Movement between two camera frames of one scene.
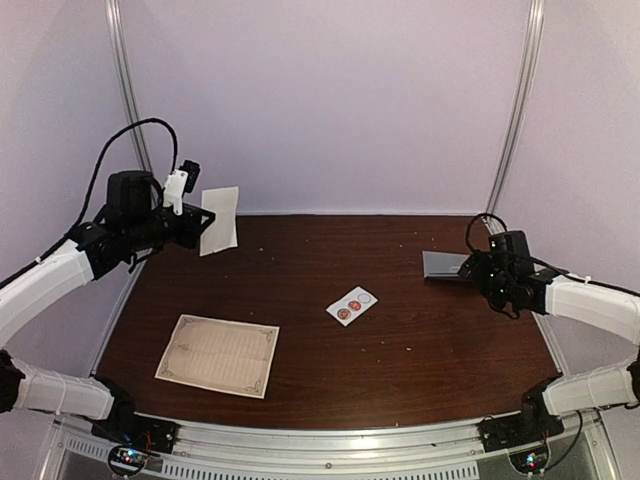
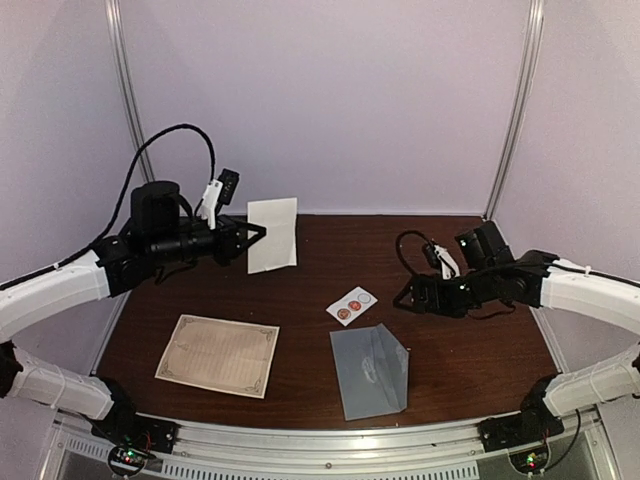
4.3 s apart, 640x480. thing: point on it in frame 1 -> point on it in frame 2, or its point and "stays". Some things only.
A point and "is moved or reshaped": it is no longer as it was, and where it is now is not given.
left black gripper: [193, 229] -> [228, 247]
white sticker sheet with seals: [351, 305] stays
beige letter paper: [220, 354] stays
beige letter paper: [222, 235] is moved or reshaped
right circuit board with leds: [530, 461] stays
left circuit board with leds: [127, 460] stays
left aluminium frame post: [115, 17] stays
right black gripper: [477, 262] -> [419, 284]
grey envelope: [442, 264] is moved or reshaped
